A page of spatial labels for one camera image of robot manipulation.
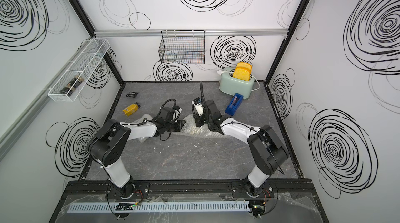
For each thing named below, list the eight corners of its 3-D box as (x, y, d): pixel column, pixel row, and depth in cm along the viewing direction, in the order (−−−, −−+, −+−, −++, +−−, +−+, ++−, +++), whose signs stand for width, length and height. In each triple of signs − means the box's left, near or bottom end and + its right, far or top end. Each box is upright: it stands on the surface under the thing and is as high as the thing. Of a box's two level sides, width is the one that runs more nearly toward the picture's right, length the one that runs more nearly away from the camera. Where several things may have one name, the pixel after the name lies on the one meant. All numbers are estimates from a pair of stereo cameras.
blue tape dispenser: (224, 113, 104) (226, 107, 99) (234, 98, 112) (236, 92, 107) (232, 117, 102) (234, 111, 97) (241, 101, 110) (243, 95, 105)
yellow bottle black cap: (124, 113, 104) (121, 110, 101) (138, 104, 109) (136, 101, 106) (127, 117, 102) (125, 114, 99) (141, 108, 107) (140, 104, 104)
